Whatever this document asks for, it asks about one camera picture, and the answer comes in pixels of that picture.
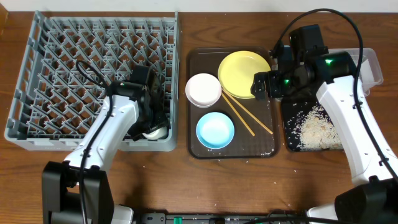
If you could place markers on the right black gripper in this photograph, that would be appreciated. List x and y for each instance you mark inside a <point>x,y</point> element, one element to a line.
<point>272,78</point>

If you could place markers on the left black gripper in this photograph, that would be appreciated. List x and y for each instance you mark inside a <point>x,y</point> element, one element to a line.
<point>149,126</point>

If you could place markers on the white cup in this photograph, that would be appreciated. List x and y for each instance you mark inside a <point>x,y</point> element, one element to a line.
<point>160,133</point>

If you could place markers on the light blue bowl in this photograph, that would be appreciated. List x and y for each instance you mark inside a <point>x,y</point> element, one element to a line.
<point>215,130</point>

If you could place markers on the rice food waste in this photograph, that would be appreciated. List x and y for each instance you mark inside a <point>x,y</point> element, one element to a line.
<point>317,130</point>

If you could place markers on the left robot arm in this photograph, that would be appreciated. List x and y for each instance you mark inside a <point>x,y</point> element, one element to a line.
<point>77,190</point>

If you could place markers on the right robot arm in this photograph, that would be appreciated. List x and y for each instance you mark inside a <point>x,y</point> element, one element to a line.
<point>372,162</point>

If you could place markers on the black waste tray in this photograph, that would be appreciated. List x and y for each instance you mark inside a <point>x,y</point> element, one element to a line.
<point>295,124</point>

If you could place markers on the grey dishwasher rack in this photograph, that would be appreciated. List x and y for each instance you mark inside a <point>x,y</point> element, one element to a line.
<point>53,106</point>

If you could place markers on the yellow plate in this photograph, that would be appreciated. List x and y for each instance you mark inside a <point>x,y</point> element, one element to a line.
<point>236,72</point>

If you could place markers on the dark brown serving tray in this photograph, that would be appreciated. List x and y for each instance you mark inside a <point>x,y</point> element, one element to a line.
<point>243,145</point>

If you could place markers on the upper wooden chopstick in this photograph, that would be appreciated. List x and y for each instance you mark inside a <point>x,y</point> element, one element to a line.
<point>249,113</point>

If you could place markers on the wooden chopstick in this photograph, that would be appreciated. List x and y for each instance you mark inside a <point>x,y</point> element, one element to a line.
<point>249,113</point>
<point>238,115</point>

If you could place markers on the lower wooden chopstick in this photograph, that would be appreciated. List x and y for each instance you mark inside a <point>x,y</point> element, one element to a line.
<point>238,115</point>

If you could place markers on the pink white bowl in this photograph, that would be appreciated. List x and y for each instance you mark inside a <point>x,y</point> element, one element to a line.
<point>203,90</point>

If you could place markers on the clear plastic bin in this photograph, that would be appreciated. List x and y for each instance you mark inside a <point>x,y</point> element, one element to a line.
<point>371,74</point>

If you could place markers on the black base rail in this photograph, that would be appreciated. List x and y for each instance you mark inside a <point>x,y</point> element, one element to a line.
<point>162,218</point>

